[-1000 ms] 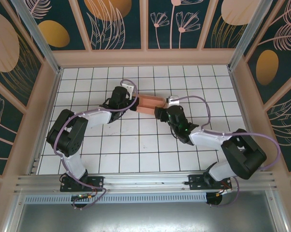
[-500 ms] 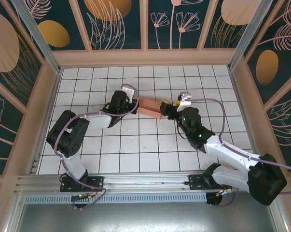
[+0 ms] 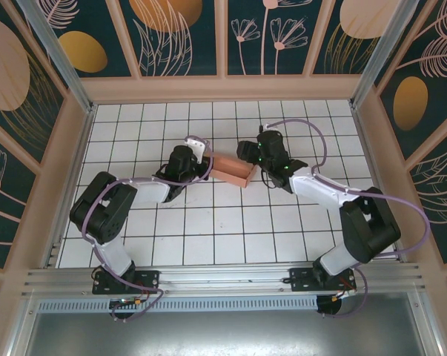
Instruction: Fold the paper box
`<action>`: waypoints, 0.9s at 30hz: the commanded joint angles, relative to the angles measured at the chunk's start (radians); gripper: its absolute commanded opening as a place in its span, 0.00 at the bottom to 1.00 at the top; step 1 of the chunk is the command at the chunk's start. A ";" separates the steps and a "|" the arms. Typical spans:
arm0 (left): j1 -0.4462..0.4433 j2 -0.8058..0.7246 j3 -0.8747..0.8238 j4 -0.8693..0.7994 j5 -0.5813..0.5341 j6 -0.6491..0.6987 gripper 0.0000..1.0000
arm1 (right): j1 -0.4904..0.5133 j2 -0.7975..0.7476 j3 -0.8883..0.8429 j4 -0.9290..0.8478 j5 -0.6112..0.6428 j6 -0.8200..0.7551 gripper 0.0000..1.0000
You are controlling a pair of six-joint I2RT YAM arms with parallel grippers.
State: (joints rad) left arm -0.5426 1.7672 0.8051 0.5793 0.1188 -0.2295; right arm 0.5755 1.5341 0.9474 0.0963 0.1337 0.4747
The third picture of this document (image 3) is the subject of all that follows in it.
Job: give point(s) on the wall panel orange circle leaves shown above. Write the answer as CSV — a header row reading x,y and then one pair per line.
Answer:
x,y
164,15

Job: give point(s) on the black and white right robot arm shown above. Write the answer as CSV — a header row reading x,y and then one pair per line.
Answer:
x,y
371,230

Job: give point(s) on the grey metal sheet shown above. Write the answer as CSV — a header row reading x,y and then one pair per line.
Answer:
x,y
223,333

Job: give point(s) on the wall panel orange oval feather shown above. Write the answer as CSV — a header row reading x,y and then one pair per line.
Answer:
x,y
82,52

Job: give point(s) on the pink paper box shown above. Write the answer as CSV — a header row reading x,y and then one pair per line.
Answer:
x,y
232,172

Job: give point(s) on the aluminium corner post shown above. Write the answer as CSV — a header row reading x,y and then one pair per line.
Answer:
x,y
62,59
380,52

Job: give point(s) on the aluminium side rail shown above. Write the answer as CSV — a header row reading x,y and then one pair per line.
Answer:
x,y
54,254

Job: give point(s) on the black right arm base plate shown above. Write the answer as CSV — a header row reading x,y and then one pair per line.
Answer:
x,y
301,280

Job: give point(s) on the wall panel pink circle gold feathers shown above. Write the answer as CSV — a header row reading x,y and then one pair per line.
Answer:
x,y
356,18

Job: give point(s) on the aluminium mounting rail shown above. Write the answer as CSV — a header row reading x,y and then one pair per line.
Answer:
x,y
223,276

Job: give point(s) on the wall panel single flower outline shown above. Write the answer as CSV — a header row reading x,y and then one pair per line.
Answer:
x,y
0,185

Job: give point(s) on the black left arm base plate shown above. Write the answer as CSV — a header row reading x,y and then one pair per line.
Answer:
x,y
149,278

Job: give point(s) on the wall panel pink feather outlines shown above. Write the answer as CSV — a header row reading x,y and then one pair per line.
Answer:
x,y
442,193

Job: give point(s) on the wall panel orange oval fern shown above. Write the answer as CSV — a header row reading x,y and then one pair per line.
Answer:
x,y
412,104

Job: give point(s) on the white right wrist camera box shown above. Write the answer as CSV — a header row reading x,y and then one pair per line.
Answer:
x,y
272,128

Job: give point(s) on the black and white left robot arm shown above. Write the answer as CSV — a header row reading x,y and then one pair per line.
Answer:
x,y
101,211

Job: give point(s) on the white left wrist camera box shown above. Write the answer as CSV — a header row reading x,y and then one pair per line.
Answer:
x,y
195,146

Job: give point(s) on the wall panel large pink circle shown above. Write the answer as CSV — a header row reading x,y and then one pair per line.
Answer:
x,y
8,74

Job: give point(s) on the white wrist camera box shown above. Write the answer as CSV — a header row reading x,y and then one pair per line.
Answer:
x,y
272,128
195,146

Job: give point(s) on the wall panel pink flowers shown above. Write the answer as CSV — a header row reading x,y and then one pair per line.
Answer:
x,y
267,55

